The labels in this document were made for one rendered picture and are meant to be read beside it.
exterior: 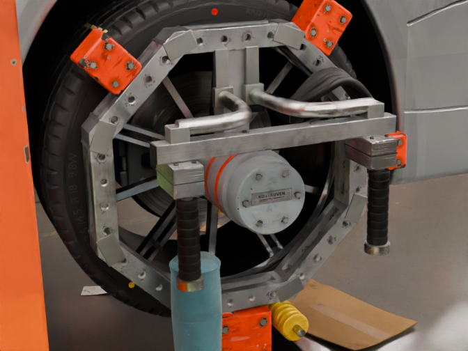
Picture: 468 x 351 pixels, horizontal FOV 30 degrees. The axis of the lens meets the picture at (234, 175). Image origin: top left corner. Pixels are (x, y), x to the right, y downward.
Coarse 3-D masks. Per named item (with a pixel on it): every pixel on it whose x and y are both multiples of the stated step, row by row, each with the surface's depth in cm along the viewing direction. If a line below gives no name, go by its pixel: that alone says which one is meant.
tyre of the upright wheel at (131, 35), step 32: (128, 0) 165; (160, 0) 155; (192, 0) 156; (224, 0) 158; (256, 0) 160; (128, 32) 153; (64, 64) 161; (64, 96) 153; (96, 96) 154; (32, 128) 170; (64, 128) 153; (32, 160) 170; (64, 160) 155; (64, 192) 156; (64, 224) 158; (96, 256) 162; (128, 288) 166
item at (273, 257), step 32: (288, 64) 169; (288, 96) 188; (128, 128) 160; (288, 160) 192; (320, 160) 180; (128, 192) 163; (320, 192) 178; (160, 224) 168; (224, 224) 197; (160, 256) 179; (224, 256) 183; (256, 256) 180
